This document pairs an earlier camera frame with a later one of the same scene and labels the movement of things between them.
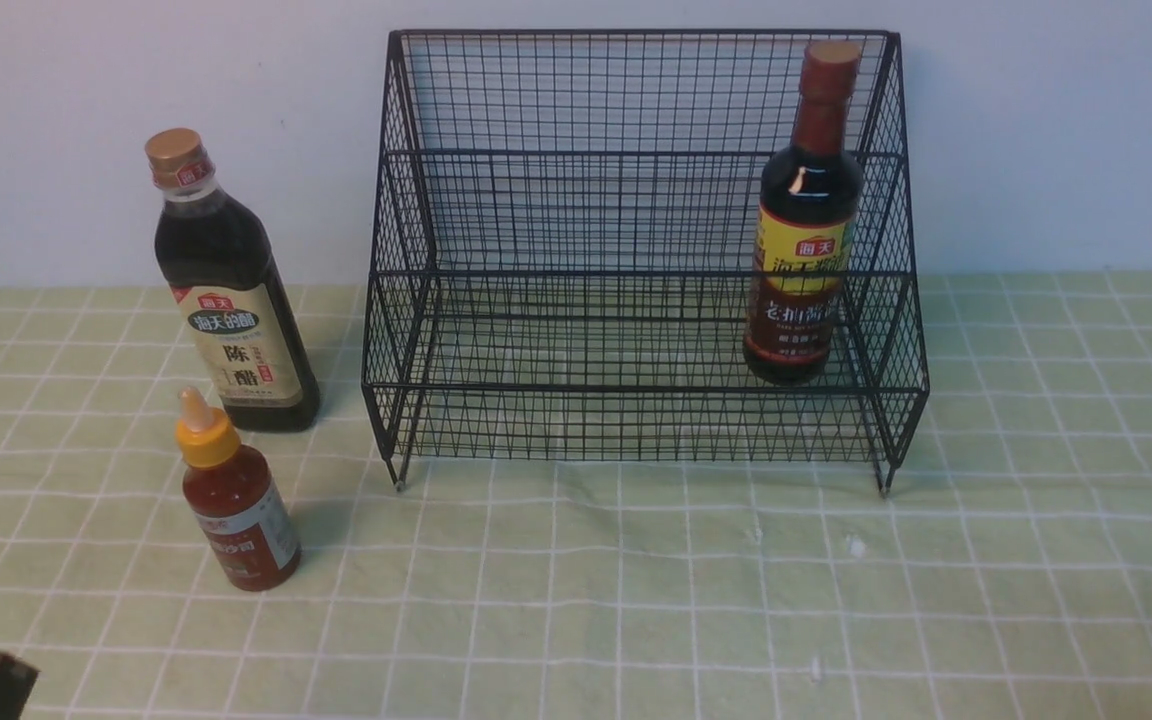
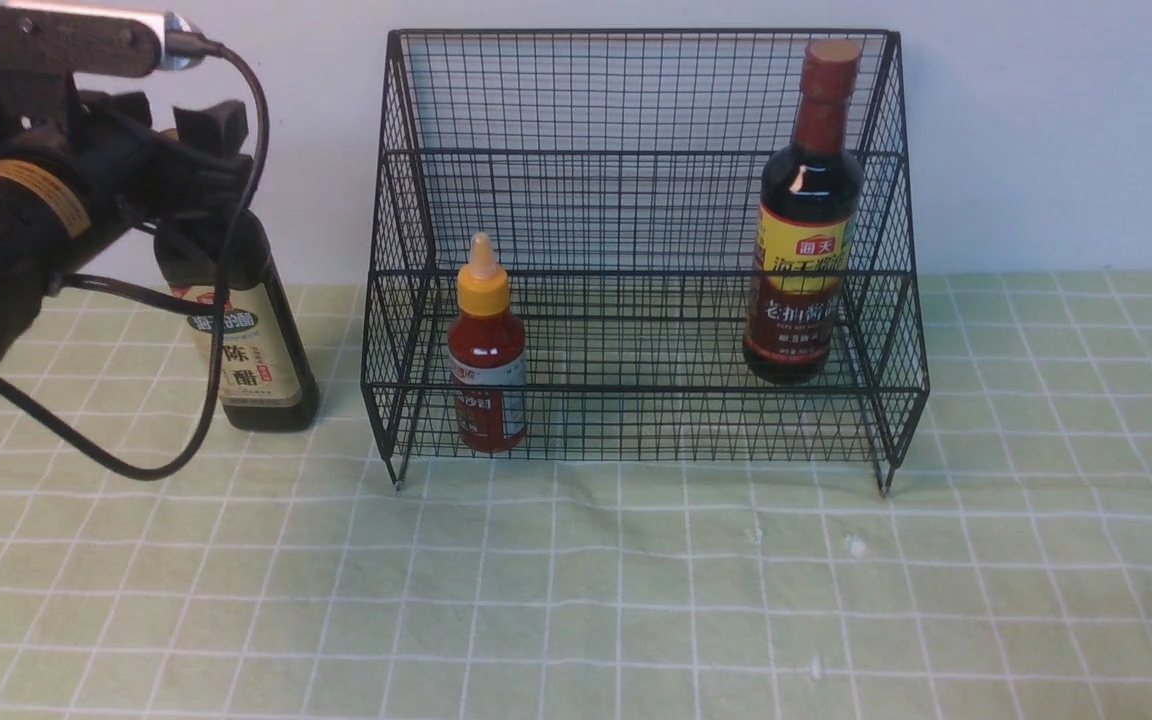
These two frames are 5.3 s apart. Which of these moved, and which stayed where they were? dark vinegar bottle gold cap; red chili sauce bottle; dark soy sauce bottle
Moved: red chili sauce bottle
Stayed: dark soy sauce bottle; dark vinegar bottle gold cap
